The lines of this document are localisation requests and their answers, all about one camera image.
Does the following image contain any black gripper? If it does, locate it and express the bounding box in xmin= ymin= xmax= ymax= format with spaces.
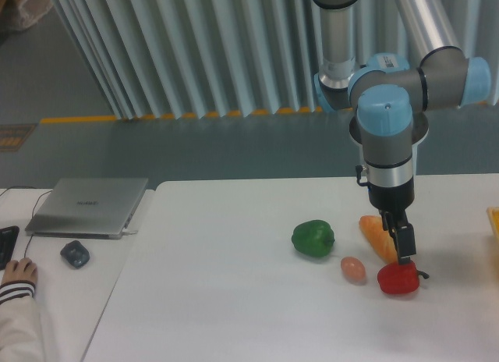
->
xmin=368 ymin=181 xmax=416 ymax=265

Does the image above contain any white striped sleeve forearm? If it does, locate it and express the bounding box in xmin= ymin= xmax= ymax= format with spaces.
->
xmin=1 ymin=281 xmax=45 ymax=361

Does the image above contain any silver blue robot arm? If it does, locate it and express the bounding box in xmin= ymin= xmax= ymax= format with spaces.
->
xmin=312 ymin=0 xmax=491 ymax=264

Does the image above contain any red bell pepper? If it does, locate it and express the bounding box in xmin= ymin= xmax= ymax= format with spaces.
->
xmin=377 ymin=261 xmax=430 ymax=295

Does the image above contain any green bell pepper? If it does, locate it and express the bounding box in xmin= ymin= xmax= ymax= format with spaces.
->
xmin=291 ymin=220 xmax=335 ymax=258

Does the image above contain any person's hand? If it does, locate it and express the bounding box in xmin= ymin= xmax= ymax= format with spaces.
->
xmin=1 ymin=257 xmax=38 ymax=286

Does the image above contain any orange bread loaf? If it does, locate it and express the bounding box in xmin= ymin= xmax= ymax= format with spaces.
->
xmin=359 ymin=215 xmax=398 ymax=264

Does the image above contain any brown egg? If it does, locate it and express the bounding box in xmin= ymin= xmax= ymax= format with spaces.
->
xmin=341 ymin=257 xmax=366 ymax=283

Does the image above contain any yellow tray edge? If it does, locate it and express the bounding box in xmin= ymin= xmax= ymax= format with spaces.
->
xmin=487 ymin=207 xmax=499 ymax=240

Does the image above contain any white folding partition screen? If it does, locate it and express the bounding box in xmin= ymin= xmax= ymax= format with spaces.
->
xmin=52 ymin=0 xmax=498 ymax=119

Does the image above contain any silver closed laptop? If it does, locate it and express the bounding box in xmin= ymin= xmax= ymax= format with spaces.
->
xmin=25 ymin=178 xmax=148 ymax=240

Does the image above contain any black keyboard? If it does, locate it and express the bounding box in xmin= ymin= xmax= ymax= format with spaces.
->
xmin=0 ymin=225 xmax=19 ymax=271

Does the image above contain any black laptop cable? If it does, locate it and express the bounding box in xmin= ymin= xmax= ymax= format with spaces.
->
xmin=0 ymin=186 xmax=54 ymax=238

